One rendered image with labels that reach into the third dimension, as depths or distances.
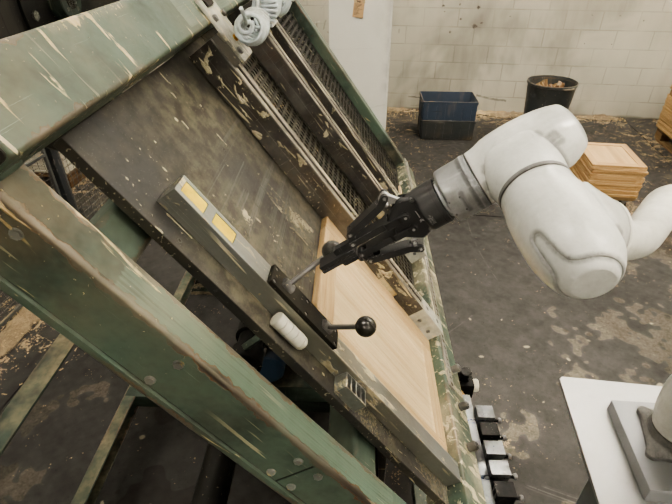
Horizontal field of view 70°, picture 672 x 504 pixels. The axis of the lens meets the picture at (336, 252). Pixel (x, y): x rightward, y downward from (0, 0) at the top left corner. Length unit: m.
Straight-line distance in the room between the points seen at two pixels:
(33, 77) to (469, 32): 6.05
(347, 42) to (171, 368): 4.60
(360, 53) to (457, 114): 1.30
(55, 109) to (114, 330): 0.26
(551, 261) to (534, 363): 2.34
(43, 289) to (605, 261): 0.63
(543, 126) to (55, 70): 0.61
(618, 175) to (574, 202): 3.94
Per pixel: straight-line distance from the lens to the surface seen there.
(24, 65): 0.64
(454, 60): 6.53
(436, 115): 5.58
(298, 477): 0.81
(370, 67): 5.10
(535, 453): 2.57
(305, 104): 1.67
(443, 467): 1.26
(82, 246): 0.59
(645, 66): 7.09
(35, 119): 0.59
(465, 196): 0.74
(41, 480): 2.66
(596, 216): 0.64
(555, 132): 0.73
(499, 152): 0.72
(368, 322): 0.84
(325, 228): 1.27
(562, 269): 0.62
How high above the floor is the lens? 2.01
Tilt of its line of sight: 34 degrees down
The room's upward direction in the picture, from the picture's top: straight up
